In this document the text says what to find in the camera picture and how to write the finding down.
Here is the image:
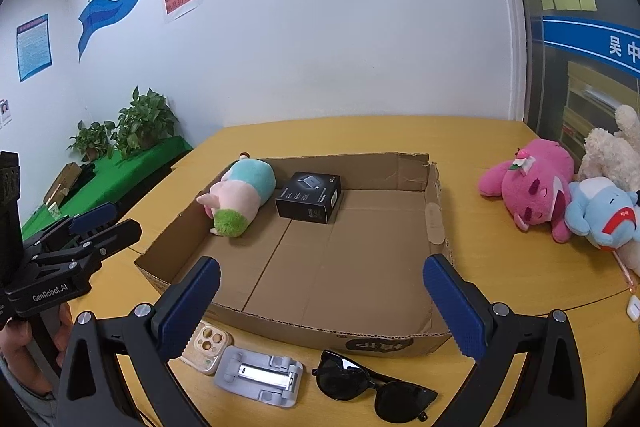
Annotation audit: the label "wooden desk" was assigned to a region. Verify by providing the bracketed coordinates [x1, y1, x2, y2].
[65, 114, 640, 427]

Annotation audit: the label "large potted green plant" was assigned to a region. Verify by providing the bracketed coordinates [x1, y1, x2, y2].
[114, 86, 180, 158]

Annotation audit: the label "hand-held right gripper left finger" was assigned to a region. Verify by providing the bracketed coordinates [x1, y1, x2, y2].
[57, 256, 222, 427]

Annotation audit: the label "person's left hand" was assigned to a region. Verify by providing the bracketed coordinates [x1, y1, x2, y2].
[0, 302, 76, 370]

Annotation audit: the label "grey folding phone stand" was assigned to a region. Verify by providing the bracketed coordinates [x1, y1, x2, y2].
[214, 345, 304, 408]

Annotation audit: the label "small black product box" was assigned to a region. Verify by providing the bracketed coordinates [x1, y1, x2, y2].
[274, 172, 343, 225]

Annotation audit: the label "cardboard box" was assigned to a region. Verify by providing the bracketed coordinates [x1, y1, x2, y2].
[134, 152, 468, 356]

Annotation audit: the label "flat cardboard pieces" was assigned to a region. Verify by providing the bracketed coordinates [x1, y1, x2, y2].
[44, 162, 83, 208]

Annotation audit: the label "blue door sign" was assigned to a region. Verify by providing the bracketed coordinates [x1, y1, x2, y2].
[542, 17, 640, 76]

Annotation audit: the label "glass door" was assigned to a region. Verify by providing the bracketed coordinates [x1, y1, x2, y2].
[500, 0, 640, 158]

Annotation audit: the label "blue wall poster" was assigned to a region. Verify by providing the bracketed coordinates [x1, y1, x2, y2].
[15, 13, 53, 82]

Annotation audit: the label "black sunglasses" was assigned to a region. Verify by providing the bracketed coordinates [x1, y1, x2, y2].
[313, 349, 439, 424]

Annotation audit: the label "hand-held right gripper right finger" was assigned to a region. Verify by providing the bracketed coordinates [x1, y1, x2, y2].
[423, 253, 589, 427]

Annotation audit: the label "person's left forearm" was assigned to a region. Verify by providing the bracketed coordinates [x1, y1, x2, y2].
[0, 357, 62, 410]

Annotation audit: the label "phone in beige case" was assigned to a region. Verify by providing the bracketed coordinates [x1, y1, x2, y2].
[180, 321, 232, 375]

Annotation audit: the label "small potted green plant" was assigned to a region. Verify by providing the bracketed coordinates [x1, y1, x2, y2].
[67, 121, 118, 162]

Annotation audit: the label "light blue plush toy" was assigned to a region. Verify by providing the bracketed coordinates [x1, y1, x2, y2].
[565, 177, 640, 251]

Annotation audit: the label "pink teal green plush toy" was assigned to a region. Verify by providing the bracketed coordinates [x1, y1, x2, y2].
[196, 153, 277, 239]

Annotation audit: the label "green table cloth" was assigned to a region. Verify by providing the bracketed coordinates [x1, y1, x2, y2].
[22, 134, 194, 228]

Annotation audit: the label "pink cord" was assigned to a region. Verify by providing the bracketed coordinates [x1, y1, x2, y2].
[614, 249, 637, 294]

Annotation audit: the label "pink bear plush toy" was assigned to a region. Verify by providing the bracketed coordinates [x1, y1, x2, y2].
[478, 138, 576, 244]

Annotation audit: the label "black bag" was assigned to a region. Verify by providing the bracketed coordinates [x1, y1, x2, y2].
[75, 162, 97, 188]

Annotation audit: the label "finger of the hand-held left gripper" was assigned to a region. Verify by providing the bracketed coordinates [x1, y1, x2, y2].
[74, 219, 143, 263]
[22, 202, 117, 259]

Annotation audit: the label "cream plush toy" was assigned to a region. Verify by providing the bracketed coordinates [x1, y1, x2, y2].
[574, 104, 640, 208]

